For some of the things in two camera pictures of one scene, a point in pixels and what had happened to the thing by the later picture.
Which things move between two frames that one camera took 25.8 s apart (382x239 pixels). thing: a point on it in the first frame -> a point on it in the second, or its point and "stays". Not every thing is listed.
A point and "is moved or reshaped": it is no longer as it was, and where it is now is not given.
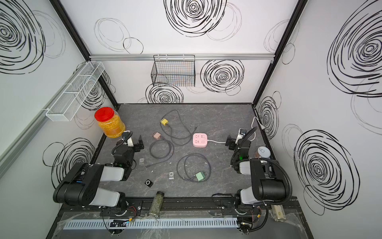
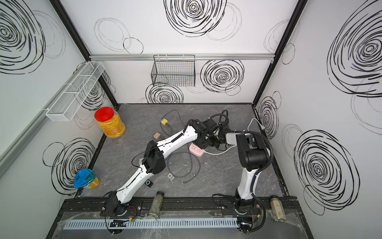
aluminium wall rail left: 13,151 stays
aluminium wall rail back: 183,57 stays
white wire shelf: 75,91 stays
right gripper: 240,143 -> 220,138
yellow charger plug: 164,121 stays
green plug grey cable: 200,176 -> 191,163
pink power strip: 200,140 is moved or reshaped
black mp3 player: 148,182 stays
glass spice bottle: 155,208 stays
